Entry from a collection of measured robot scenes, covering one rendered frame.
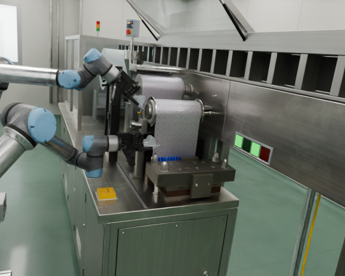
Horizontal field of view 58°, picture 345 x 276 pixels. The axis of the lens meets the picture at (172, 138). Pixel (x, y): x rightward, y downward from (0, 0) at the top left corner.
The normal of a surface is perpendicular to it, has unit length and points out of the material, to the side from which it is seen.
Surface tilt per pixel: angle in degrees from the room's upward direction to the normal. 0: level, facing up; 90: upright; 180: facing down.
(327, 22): 90
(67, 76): 90
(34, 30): 90
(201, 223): 90
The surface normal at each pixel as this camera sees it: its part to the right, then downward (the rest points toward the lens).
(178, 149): 0.39, 0.27
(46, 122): 0.91, 0.12
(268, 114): -0.91, 0.01
